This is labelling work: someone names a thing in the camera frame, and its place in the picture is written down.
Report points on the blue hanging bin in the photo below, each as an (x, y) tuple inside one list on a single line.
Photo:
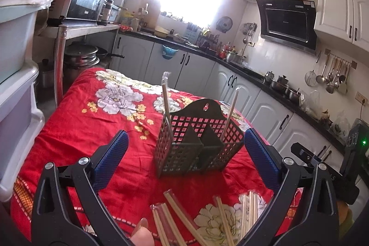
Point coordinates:
[(170, 52)]

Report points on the bunch of hanging kitchen tools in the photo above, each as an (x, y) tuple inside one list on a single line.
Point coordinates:
[(249, 31)]

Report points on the white lower cabinets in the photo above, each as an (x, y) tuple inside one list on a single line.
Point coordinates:
[(199, 70)]

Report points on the white upper cabinets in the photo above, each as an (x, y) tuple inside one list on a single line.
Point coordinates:
[(334, 12)]

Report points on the yellow basin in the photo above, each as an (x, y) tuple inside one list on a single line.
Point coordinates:
[(162, 32)]

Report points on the black dish rack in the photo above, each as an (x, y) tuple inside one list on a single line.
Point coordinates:
[(207, 40)]

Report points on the red floral blanket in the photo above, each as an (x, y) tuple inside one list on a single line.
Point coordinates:
[(86, 133)]

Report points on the steel mixing bowls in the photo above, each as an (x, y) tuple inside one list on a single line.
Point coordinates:
[(291, 93)]

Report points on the row of hanging steel ladles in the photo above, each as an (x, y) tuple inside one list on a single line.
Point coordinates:
[(334, 73)]

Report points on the dark green perforated utensil caddy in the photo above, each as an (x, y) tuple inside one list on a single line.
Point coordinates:
[(178, 156)]

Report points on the grey knife holder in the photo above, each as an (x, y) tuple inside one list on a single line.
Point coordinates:
[(192, 30)]

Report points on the crumpled clear plastic bags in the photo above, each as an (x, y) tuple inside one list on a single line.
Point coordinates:
[(317, 110)]

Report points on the small wall fan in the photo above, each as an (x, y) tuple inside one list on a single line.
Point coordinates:
[(224, 24)]

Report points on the white wall socket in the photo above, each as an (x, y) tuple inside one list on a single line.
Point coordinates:
[(361, 98)]

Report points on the black countertop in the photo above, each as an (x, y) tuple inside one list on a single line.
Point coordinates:
[(253, 71)]

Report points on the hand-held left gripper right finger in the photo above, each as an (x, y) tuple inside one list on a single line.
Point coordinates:
[(261, 159)]

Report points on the dark glass jar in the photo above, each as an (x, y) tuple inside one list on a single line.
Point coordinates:
[(106, 9)]

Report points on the lidded steel pot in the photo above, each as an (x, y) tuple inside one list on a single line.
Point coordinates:
[(80, 58)]

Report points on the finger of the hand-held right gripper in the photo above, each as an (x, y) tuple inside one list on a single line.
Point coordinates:
[(305, 153)]

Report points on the light blue plastic bin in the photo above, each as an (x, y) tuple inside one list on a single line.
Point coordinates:
[(14, 41)]

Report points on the person's left hand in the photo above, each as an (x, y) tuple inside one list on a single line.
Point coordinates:
[(142, 236)]

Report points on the black frying pan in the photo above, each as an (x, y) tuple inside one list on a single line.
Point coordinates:
[(102, 53)]

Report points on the black range hood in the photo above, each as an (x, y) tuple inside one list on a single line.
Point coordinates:
[(285, 24)]

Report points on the steel stockpot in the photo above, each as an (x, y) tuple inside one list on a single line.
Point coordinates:
[(232, 56)]

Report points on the wooden chopstick pair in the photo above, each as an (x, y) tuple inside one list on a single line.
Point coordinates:
[(166, 102), (254, 205), (158, 227), (231, 110), (245, 211), (173, 227), (184, 218), (223, 220)]

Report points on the white cabinets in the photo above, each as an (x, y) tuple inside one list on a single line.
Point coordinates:
[(199, 70), (334, 12)]

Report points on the wooden cutting board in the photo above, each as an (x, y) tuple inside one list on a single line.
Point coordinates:
[(151, 12)]

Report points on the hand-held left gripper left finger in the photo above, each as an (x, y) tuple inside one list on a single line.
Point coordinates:
[(111, 159)]

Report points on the metal shelf table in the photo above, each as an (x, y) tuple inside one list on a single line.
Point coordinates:
[(83, 30)]

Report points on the small lidded pot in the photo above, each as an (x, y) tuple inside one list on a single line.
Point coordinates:
[(46, 73)]

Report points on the white plastic drawer unit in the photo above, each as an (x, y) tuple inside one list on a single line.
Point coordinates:
[(17, 130)]

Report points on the small steel kettle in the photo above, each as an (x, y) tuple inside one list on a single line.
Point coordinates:
[(269, 76)]

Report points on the row of condiment bottles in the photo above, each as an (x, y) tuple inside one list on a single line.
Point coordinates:
[(226, 50)]

